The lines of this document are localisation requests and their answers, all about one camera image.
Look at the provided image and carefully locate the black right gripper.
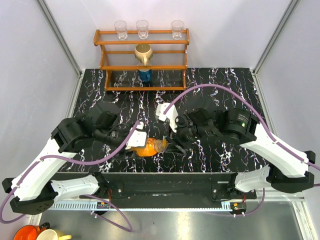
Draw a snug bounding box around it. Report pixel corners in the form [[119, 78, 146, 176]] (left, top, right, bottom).
[[163, 113, 215, 155]]

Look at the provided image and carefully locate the orange juice bottle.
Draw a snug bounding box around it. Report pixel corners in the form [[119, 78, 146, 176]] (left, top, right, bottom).
[[130, 138, 168, 157]]

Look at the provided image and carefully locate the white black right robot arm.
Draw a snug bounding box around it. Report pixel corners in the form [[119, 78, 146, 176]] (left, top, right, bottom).
[[157, 102, 315, 199]]

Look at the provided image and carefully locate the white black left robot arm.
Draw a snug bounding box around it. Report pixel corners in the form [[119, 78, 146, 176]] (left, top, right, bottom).
[[2, 101, 147, 216]]

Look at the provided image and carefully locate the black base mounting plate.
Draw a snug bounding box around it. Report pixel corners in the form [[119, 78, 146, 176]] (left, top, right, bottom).
[[48, 171, 271, 210]]

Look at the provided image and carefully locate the blue mug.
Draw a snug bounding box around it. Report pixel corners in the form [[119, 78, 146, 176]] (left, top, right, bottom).
[[138, 69, 153, 83]]

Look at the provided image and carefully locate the wooden shelf rack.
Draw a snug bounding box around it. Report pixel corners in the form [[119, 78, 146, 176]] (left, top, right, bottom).
[[93, 28, 190, 91]]

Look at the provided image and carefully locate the beige mug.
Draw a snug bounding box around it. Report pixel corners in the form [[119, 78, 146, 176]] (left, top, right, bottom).
[[134, 43, 153, 66]]

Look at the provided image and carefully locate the yellow mug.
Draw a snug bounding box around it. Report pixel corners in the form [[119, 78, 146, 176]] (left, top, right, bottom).
[[36, 229, 72, 240]]

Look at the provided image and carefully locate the right drinking glass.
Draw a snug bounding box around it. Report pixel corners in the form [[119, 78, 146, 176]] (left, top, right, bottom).
[[171, 20, 184, 40]]

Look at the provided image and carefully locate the drinking glass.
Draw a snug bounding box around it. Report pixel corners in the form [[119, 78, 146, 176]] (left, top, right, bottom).
[[114, 20, 128, 40], [136, 20, 149, 40], [171, 20, 184, 40]]

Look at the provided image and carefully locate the middle drinking glass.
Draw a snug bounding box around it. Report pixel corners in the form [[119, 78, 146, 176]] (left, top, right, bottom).
[[136, 20, 149, 40]]

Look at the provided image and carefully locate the left drinking glass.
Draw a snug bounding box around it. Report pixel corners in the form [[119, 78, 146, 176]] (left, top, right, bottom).
[[114, 20, 128, 40]]

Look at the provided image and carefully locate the orange mug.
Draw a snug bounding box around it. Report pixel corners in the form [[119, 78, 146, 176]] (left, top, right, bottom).
[[13, 222, 51, 240]]

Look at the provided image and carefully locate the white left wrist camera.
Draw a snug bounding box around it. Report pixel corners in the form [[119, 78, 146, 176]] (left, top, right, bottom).
[[125, 121, 148, 150]]

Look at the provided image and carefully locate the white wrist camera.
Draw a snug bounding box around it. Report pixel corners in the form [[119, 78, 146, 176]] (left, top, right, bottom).
[[125, 121, 148, 150], [155, 102, 178, 133]]

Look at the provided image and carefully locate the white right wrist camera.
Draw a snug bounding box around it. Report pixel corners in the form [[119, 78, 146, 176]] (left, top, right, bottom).
[[155, 102, 178, 133]]

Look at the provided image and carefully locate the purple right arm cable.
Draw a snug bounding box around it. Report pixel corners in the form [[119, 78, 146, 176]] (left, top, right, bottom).
[[163, 83, 320, 187]]

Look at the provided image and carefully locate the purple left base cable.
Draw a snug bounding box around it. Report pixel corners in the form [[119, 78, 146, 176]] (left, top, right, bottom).
[[82, 194, 134, 233]]

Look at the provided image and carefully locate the aluminium slotted rail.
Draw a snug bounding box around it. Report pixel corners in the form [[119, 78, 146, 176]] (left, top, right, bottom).
[[39, 181, 304, 212]]

